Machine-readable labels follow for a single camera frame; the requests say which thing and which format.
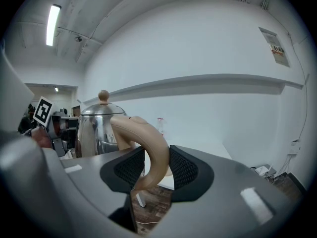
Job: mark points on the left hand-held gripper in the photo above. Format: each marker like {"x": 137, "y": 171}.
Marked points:
{"x": 43, "y": 111}

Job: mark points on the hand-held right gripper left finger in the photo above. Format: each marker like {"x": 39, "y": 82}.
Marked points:
{"x": 81, "y": 182}

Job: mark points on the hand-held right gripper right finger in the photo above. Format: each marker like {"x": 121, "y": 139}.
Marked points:
{"x": 223, "y": 182}

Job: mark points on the white devices on floor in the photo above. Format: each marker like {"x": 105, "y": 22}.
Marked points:
{"x": 265, "y": 170}

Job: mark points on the round ceiling detector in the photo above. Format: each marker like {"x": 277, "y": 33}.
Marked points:
{"x": 79, "y": 39}

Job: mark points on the long ceiling light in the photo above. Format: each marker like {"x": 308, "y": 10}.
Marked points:
{"x": 53, "y": 25}

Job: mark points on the white wall socket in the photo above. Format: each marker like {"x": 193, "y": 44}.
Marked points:
{"x": 295, "y": 146}

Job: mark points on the white wall ledge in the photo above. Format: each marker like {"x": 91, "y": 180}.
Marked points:
{"x": 198, "y": 82}

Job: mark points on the framed wall notice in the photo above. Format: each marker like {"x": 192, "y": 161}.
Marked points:
{"x": 276, "y": 47}

